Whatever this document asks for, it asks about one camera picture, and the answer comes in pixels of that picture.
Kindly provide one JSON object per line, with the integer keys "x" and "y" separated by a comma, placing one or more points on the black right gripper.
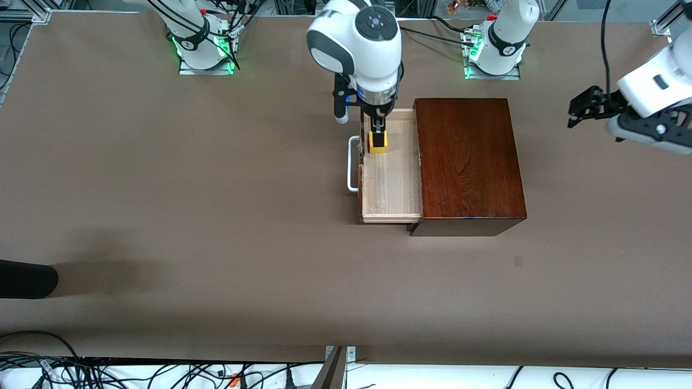
{"x": 377, "y": 117}

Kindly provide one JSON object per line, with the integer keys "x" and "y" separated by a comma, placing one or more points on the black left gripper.
{"x": 604, "y": 104}

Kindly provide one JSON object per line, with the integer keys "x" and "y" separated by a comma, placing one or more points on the yellow block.
{"x": 378, "y": 150}

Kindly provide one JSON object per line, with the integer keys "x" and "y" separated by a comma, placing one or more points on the light wooden drawer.
{"x": 389, "y": 183}

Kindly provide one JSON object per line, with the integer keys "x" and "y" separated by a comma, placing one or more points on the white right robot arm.
{"x": 351, "y": 43}

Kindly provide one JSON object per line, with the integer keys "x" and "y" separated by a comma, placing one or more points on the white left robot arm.
{"x": 505, "y": 43}

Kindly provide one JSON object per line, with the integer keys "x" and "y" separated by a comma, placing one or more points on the dark brown wooden cabinet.
{"x": 470, "y": 162}

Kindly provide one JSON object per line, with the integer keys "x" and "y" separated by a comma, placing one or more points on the orange connector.
{"x": 235, "y": 381}

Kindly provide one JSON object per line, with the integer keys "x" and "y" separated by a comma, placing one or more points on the black ribbed cylinder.
{"x": 27, "y": 278}

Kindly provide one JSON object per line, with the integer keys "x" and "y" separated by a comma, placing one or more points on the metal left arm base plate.
{"x": 492, "y": 77}

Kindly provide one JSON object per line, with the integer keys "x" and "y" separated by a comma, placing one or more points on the aluminium frame profile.
{"x": 40, "y": 15}
{"x": 660, "y": 27}

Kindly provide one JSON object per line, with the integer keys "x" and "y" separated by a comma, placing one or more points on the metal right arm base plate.
{"x": 205, "y": 71}

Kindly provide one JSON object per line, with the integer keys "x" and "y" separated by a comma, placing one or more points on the grey metal camera mount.
{"x": 332, "y": 373}

